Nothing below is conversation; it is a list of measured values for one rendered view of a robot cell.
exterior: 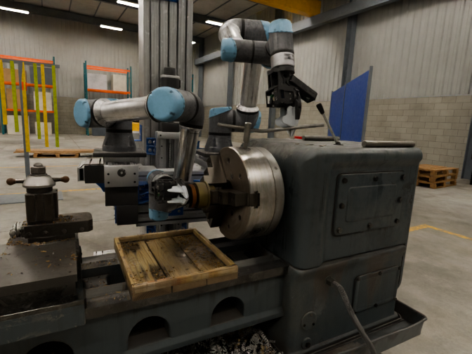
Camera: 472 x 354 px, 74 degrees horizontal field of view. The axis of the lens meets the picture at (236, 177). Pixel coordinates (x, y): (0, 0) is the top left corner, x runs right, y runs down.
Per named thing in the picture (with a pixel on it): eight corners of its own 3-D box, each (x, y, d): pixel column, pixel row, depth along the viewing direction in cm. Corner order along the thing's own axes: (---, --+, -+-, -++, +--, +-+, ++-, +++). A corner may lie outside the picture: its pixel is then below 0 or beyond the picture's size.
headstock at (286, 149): (329, 212, 167) (337, 139, 160) (416, 245, 126) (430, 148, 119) (230, 225, 139) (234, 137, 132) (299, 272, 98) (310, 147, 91)
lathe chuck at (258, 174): (225, 212, 128) (235, 137, 118) (266, 254, 102) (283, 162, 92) (205, 214, 124) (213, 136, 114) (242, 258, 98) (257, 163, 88)
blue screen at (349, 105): (311, 168, 970) (318, 90, 930) (338, 170, 960) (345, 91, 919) (333, 199, 568) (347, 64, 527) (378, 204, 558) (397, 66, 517)
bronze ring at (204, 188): (207, 178, 107) (182, 179, 102) (219, 182, 99) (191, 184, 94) (206, 204, 108) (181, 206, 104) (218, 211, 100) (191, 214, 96)
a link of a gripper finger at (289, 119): (279, 136, 98) (277, 107, 98) (294, 136, 100) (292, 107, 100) (285, 134, 95) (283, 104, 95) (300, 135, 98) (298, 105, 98)
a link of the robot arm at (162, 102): (100, 128, 142) (199, 121, 117) (69, 128, 129) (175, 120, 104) (97, 102, 141) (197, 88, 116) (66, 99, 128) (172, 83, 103)
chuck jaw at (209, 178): (230, 187, 110) (223, 157, 115) (235, 181, 106) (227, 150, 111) (201, 189, 105) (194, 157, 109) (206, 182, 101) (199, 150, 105)
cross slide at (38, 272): (74, 231, 107) (73, 218, 106) (77, 293, 70) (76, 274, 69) (15, 237, 99) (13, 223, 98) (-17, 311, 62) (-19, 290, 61)
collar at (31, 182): (56, 182, 92) (55, 172, 91) (55, 187, 85) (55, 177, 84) (24, 183, 88) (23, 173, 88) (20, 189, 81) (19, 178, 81)
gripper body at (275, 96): (265, 109, 100) (263, 72, 101) (287, 111, 104) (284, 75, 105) (279, 103, 94) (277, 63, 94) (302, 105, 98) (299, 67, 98)
